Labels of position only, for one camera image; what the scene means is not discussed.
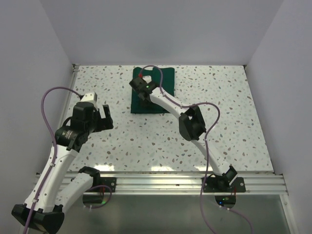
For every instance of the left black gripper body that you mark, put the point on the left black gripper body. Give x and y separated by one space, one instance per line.
92 124

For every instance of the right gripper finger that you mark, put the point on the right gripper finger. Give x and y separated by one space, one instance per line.
142 96
146 105

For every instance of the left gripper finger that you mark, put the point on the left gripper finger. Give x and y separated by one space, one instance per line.
106 109
103 124

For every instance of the green surgical cloth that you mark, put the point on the green surgical cloth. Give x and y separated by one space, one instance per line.
168 85

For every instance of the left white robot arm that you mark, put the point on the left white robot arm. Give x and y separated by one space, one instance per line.
45 208

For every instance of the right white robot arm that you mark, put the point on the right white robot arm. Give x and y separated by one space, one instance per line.
191 126

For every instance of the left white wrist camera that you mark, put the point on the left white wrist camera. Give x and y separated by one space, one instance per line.
90 97

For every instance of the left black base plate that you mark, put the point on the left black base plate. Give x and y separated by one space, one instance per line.
110 182

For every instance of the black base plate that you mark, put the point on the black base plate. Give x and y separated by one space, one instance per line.
110 182
240 186

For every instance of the aluminium mounting rail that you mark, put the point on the aluminium mounting rail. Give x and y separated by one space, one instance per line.
173 183

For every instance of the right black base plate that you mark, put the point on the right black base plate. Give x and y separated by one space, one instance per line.
240 186

